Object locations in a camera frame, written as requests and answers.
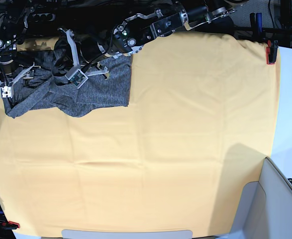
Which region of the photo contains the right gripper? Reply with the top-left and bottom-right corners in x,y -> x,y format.
0,56 -> 40,86

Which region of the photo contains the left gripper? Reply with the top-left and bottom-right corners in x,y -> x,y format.
58,27 -> 110,80

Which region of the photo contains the grey long-sleeve T-shirt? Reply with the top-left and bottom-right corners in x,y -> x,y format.
3,40 -> 132,118

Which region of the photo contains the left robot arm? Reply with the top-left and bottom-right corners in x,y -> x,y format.
56,0 -> 244,87

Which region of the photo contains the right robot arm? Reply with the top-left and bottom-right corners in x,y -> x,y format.
0,0 -> 41,87

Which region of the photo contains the yellow table cloth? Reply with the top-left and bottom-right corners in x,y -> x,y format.
0,32 -> 280,238

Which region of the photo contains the red clamp left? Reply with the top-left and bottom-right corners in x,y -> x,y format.
1,221 -> 20,230

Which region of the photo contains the red clamp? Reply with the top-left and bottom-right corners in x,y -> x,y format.
1,221 -> 20,230
266,40 -> 279,65

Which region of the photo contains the red clamp right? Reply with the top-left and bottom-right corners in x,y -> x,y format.
266,40 -> 279,65

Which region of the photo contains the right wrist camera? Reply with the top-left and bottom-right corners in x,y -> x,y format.
0,86 -> 14,98

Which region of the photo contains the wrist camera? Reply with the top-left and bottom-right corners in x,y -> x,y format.
0,86 -> 14,98
65,67 -> 88,89

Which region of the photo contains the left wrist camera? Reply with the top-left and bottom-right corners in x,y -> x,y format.
65,67 -> 88,89

